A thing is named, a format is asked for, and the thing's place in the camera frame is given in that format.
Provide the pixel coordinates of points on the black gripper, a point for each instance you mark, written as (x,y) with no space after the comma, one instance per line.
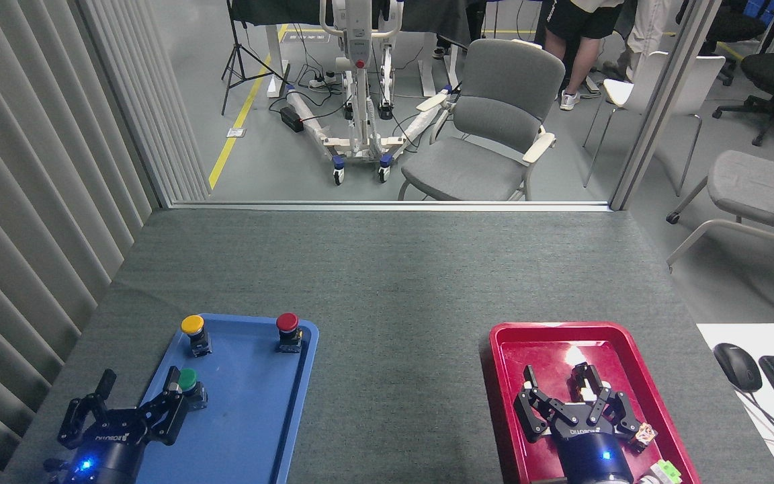
(592,450)
(108,452)

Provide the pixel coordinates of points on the green push button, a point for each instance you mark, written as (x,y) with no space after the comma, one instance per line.
(191,382)

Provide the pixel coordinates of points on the yellow push button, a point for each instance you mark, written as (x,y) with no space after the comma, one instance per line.
(193,326)

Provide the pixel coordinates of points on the red push button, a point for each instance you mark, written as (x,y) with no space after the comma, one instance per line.
(287,323)

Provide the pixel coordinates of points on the red plastic tray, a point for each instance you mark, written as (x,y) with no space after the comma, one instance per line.
(541,349)

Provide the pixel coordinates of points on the blue plastic tray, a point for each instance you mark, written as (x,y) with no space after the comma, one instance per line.
(246,410)

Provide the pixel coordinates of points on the black computer mouse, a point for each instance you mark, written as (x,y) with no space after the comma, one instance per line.
(738,366)

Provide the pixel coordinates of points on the grey padded armchair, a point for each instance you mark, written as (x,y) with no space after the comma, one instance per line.
(494,128)

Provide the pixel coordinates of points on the grey chair with castors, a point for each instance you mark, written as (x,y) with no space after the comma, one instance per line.
(756,181)

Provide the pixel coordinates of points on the metal floor outlet plate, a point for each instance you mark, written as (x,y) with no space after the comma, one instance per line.
(236,132)

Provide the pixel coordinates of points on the white plastic chair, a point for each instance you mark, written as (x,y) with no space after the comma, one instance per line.
(689,87)

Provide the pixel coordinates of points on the black power adapter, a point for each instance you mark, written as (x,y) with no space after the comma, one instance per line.
(291,119)

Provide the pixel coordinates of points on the white stand on wheels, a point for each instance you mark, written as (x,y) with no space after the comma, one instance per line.
(360,101)

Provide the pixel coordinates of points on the black tripod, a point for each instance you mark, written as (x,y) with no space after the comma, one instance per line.
(239,60)

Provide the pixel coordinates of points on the person's foot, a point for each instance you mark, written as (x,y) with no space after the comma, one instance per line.
(441,52)

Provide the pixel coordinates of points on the person in dark shorts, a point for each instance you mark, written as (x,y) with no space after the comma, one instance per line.
(582,27)

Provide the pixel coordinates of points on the person in pale trousers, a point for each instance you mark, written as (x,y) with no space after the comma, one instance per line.
(646,27)

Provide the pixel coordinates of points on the white power strip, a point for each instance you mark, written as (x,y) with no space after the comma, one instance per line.
(323,80)

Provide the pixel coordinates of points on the black swivel chair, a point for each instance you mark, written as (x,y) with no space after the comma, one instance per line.
(729,27)

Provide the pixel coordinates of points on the black and white switch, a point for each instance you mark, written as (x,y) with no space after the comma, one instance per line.
(586,388)

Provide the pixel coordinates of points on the black switch with orange lens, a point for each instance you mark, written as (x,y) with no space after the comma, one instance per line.
(645,434)

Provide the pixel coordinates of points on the green and white switch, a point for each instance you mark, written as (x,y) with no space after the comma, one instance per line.
(664,472)

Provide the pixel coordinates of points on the silver table edge rail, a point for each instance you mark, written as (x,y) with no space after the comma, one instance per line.
(387,206)

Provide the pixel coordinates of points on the silver frame post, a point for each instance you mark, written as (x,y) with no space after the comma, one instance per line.
(662,101)

